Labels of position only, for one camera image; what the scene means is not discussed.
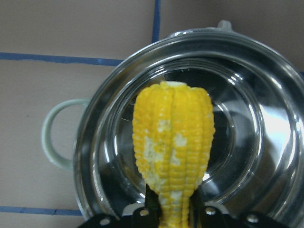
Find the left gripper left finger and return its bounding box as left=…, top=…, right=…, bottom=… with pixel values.
left=80, top=185, right=161, bottom=228

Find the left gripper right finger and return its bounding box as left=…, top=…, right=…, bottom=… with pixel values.
left=189, top=190, right=278, bottom=228

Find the yellow corn cob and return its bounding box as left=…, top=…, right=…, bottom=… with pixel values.
left=132, top=81, right=215, bottom=228

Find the pale green cooking pot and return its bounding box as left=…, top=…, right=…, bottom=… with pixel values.
left=41, top=21, right=304, bottom=228

